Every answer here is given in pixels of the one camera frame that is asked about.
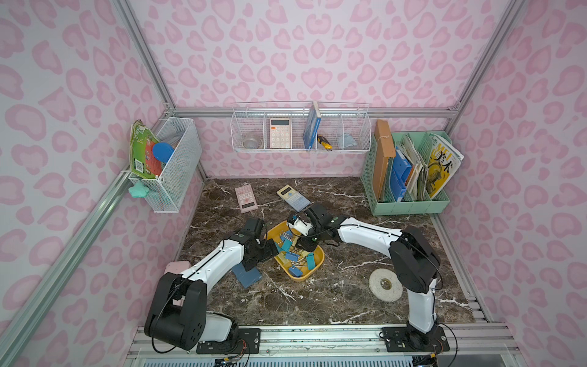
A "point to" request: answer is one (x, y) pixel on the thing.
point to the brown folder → (384, 150)
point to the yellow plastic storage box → (295, 262)
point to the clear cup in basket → (252, 143)
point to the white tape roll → (390, 295)
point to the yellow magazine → (444, 163)
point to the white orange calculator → (280, 133)
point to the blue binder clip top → (296, 271)
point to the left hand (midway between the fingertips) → (268, 252)
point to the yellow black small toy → (325, 143)
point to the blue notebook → (247, 277)
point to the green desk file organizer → (415, 145)
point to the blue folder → (400, 175)
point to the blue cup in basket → (349, 141)
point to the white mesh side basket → (167, 192)
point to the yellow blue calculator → (294, 199)
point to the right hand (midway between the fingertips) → (300, 239)
